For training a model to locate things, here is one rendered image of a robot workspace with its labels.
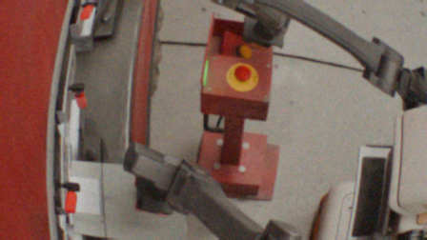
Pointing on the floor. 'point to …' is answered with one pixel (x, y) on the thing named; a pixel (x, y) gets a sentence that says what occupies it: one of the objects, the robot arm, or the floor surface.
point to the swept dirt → (157, 53)
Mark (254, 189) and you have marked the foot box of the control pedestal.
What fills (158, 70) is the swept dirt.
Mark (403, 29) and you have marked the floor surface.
